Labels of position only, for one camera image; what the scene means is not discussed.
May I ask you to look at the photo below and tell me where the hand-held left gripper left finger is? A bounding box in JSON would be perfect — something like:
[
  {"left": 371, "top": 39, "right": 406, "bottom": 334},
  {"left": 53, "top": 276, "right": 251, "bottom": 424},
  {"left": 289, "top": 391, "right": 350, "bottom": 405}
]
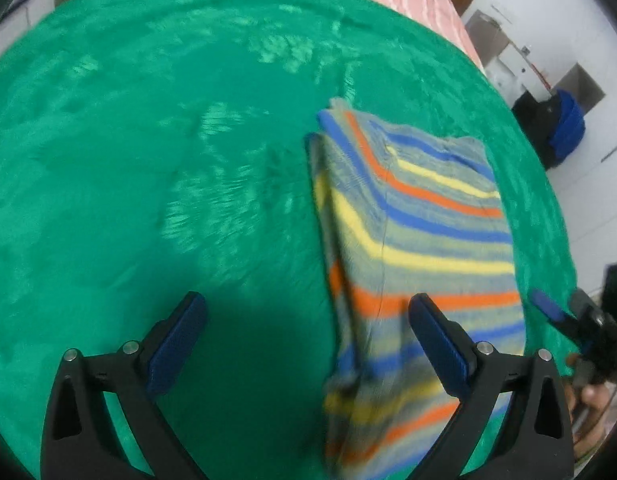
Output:
[{"left": 40, "top": 291, "right": 210, "bottom": 480}]

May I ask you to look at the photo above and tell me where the black and blue bag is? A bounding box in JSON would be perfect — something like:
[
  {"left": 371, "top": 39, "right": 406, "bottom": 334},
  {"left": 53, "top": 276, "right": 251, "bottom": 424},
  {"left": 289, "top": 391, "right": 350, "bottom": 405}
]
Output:
[{"left": 511, "top": 88, "right": 587, "bottom": 171}]

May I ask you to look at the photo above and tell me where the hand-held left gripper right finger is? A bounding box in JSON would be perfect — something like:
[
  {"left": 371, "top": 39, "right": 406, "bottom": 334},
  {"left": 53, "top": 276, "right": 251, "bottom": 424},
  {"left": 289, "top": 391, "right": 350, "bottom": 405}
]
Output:
[{"left": 407, "top": 293, "right": 575, "bottom": 480}]

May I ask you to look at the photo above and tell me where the striped knit sweater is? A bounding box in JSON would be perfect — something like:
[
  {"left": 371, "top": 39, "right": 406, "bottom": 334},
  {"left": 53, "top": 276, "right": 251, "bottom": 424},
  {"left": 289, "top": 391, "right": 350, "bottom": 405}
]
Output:
[{"left": 306, "top": 97, "right": 528, "bottom": 478}]

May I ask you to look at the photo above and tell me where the green plush blanket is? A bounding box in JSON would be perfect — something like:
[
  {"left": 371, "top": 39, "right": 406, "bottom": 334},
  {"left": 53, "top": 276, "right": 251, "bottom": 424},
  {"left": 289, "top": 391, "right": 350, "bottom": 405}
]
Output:
[{"left": 0, "top": 0, "right": 579, "bottom": 480}]

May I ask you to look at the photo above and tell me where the person's right hand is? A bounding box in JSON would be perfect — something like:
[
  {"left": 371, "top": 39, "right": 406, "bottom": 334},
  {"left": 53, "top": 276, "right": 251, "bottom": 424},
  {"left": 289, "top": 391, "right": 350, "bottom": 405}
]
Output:
[{"left": 563, "top": 354, "right": 614, "bottom": 461}]

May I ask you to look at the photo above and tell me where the white cabinet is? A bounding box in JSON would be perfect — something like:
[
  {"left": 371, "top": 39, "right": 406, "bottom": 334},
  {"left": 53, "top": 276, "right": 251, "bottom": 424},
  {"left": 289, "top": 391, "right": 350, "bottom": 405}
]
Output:
[{"left": 463, "top": 4, "right": 607, "bottom": 111}]

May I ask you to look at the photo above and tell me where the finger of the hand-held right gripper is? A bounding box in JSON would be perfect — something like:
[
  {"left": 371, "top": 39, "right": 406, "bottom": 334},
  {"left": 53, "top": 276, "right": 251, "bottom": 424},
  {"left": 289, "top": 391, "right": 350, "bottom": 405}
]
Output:
[
  {"left": 531, "top": 288, "right": 592, "bottom": 353},
  {"left": 569, "top": 287, "right": 609, "bottom": 333}
]

